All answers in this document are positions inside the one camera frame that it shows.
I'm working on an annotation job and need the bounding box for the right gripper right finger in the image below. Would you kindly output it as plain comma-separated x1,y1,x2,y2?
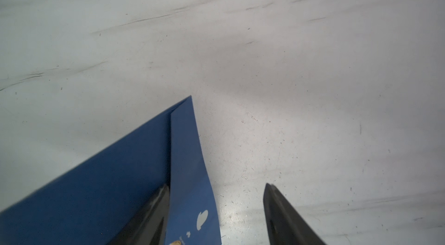
263,184,325,245

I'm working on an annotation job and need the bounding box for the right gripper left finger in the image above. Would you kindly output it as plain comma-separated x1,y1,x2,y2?
108,185,170,245

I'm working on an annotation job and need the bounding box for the blue paper envelope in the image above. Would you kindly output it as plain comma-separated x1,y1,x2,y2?
1,97,221,245

